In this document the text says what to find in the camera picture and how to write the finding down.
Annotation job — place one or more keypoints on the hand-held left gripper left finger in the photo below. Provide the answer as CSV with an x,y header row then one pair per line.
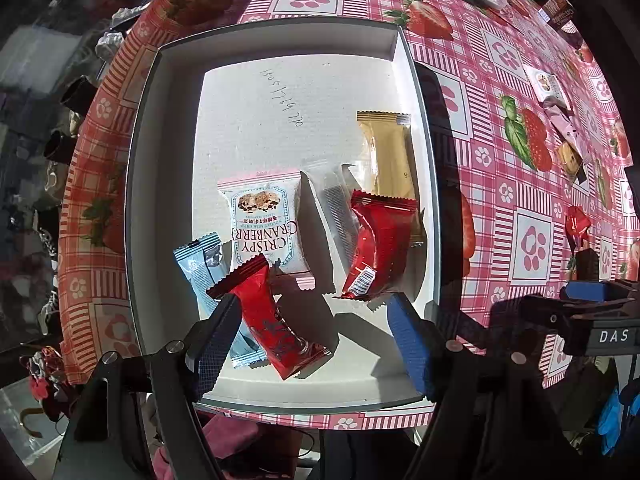
x,y
215,345

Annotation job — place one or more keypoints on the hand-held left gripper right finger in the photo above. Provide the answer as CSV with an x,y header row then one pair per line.
x,y
412,345

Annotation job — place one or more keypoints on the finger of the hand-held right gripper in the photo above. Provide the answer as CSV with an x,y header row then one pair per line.
x,y
595,291
545,315

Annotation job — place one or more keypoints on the long red snack bar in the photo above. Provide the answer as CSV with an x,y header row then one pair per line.
x,y
272,330

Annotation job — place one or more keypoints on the small red candy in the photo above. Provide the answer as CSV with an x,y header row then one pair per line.
x,y
577,222

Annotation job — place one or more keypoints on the light blue snack packet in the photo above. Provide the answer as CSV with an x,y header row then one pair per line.
x,y
200,265

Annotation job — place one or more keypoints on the wide red snack packet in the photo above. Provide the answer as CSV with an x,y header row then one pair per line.
x,y
380,245

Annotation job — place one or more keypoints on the white blue cookie packet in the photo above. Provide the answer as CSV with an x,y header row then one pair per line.
x,y
265,225
547,85

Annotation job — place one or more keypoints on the yellow cake packet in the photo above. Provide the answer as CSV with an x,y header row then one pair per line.
x,y
570,160

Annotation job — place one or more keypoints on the clear snack packet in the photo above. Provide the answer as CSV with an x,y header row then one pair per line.
x,y
332,200

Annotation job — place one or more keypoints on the pink snack packet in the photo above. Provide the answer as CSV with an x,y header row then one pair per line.
x,y
562,125

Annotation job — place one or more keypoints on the gold snack packet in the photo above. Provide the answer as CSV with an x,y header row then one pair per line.
x,y
390,160

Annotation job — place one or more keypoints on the white cardboard box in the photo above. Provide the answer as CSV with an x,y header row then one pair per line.
x,y
280,110

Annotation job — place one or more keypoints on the person's right hand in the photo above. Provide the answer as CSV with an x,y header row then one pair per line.
x,y
617,415

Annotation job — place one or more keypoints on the pink bag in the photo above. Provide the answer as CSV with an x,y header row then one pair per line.
x,y
225,435

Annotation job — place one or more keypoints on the red patterned cloth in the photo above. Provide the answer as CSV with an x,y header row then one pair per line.
x,y
47,380

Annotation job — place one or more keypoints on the black boot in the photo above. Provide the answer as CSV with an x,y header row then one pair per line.
x,y
75,94
59,146

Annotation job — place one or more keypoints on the brown drink carton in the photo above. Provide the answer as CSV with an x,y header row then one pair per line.
x,y
557,10

